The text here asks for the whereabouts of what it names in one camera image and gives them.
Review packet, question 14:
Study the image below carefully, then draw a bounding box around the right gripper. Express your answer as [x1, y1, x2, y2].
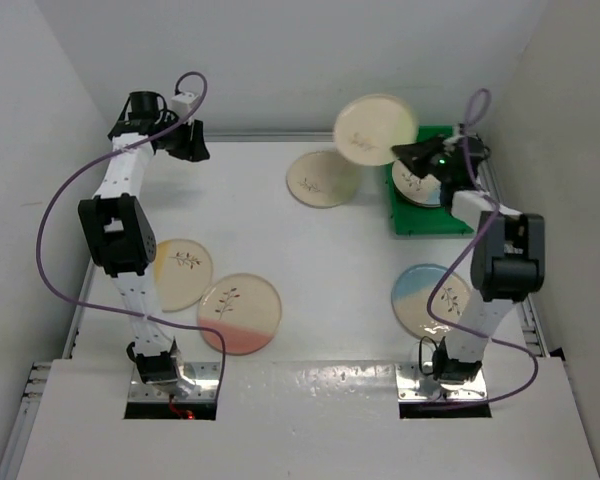
[391, 134, 453, 184]

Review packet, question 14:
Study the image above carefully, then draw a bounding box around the blue cream plate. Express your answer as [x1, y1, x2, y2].
[391, 161, 441, 208]
[391, 264, 472, 342]

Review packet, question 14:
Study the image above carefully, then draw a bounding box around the green cream plate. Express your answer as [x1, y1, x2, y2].
[333, 94, 419, 167]
[286, 150, 361, 208]

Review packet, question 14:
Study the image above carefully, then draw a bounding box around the yellow cream plate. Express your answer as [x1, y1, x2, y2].
[154, 239, 213, 312]

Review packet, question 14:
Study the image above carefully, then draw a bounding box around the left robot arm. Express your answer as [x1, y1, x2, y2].
[78, 91, 210, 396]

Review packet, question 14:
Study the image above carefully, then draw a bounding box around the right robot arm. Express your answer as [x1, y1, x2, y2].
[391, 134, 545, 384]

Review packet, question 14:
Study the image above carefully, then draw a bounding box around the green plastic bin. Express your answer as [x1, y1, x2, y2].
[383, 124, 477, 239]

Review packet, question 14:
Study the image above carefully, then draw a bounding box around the pink cream plate front left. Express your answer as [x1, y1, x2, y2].
[197, 273, 282, 356]

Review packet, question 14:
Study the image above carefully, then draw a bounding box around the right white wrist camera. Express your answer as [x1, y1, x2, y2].
[443, 123, 466, 152]

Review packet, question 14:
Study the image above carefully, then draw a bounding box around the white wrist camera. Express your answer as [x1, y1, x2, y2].
[443, 123, 466, 152]
[170, 91, 199, 118]

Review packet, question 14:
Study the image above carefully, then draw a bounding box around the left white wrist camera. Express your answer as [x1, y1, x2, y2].
[170, 91, 199, 118]

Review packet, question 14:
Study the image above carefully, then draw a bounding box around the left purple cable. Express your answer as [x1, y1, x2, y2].
[35, 71, 227, 401]

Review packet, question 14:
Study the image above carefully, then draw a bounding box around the black cable at right base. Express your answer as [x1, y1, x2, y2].
[417, 335, 449, 386]

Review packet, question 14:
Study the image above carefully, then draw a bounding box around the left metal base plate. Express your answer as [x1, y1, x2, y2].
[127, 362, 220, 404]

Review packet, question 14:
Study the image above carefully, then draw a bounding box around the metal base plate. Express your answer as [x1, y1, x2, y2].
[127, 362, 220, 404]
[395, 362, 488, 404]

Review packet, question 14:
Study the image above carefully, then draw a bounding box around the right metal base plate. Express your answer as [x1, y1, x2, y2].
[395, 362, 488, 404]

